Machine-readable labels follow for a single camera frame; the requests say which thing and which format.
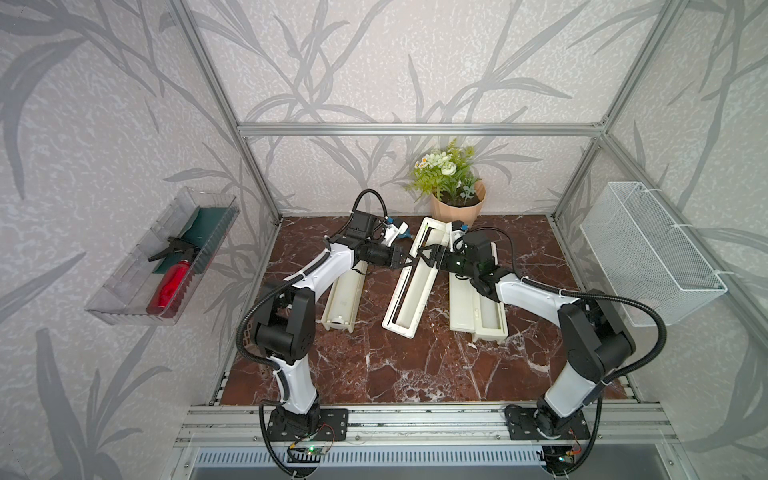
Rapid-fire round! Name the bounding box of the white wire mesh basket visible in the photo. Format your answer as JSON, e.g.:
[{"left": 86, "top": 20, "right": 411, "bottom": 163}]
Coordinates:
[{"left": 580, "top": 181, "right": 728, "bottom": 325}]

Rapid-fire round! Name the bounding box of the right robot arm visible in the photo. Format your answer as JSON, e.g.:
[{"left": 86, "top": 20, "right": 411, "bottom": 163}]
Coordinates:
[{"left": 419, "top": 226, "right": 668, "bottom": 439}]

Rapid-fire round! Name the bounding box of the white wrap dispenser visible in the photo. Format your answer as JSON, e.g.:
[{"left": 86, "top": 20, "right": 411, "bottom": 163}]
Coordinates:
[
  {"left": 321, "top": 261, "right": 368, "bottom": 333},
  {"left": 449, "top": 236, "right": 508, "bottom": 344}
]

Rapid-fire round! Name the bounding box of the dispenser detached lid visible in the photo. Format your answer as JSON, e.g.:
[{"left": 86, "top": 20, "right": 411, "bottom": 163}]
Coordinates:
[{"left": 382, "top": 217, "right": 452, "bottom": 339}]

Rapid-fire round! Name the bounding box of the clear plastic wall tray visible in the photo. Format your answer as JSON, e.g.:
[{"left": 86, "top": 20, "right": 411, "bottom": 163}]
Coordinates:
[{"left": 85, "top": 187, "right": 240, "bottom": 326}]

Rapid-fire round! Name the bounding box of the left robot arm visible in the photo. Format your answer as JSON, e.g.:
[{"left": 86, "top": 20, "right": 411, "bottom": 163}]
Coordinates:
[{"left": 237, "top": 188, "right": 413, "bottom": 439}]

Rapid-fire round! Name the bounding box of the red spray bottle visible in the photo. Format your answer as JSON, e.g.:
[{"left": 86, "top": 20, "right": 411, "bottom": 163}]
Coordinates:
[{"left": 146, "top": 259, "right": 191, "bottom": 318}]

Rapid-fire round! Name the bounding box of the potted green plant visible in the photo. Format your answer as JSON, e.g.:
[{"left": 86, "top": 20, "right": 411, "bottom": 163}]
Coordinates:
[{"left": 406, "top": 139, "right": 486, "bottom": 226}]

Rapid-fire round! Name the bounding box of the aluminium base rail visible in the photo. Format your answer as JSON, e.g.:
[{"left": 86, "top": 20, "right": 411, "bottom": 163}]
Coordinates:
[{"left": 174, "top": 400, "right": 679, "bottom": 448}]

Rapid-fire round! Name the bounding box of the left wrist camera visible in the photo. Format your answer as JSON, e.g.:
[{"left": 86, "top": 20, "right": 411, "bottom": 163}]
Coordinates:
[{"left": 382, "top": 217, "right": 412, "bottom": 247}]

